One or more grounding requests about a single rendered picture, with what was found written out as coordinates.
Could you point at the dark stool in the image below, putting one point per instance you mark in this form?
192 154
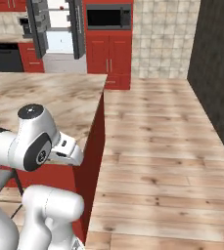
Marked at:
16 182

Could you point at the red base cupboards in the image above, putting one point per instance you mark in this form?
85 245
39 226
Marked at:
32 58

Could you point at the grey fridge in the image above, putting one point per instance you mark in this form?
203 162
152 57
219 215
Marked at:
60 42

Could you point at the red apple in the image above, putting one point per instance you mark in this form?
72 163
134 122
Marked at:
61 7

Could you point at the black dishwasher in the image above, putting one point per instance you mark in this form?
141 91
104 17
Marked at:
6 58

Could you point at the black microwave oven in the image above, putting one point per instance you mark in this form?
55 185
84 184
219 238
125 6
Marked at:
107 17

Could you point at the grey fridge door with shelves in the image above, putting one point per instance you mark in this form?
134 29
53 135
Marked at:
38 22

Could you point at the red wall cupboards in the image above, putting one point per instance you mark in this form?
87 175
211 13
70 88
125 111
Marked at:
6 4

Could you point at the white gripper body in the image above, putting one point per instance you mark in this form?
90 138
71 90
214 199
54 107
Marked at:
71 157

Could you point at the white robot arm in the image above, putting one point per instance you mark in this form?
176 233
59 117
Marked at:
6 153

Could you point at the red tall cupboard unit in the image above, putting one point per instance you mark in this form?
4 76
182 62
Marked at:
108 55

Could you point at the black coffee machine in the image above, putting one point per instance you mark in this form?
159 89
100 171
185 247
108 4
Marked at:
25 26

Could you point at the red dining counter island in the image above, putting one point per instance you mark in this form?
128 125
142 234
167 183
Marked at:
87 156

